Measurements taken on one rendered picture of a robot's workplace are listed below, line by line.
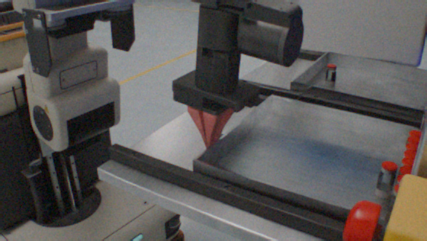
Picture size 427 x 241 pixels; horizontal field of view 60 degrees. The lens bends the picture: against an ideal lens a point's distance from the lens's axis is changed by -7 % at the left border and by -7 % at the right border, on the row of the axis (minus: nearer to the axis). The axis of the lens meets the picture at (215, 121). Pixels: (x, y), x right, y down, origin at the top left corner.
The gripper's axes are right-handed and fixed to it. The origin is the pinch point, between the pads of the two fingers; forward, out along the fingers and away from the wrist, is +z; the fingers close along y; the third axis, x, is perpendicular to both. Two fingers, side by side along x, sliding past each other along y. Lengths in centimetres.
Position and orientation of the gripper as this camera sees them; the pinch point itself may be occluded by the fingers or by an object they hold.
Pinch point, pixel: (211, 142)
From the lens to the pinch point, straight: 56.5
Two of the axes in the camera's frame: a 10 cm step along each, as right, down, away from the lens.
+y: 8.5, 3.1, -4.2
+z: -0.8, 8.7, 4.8
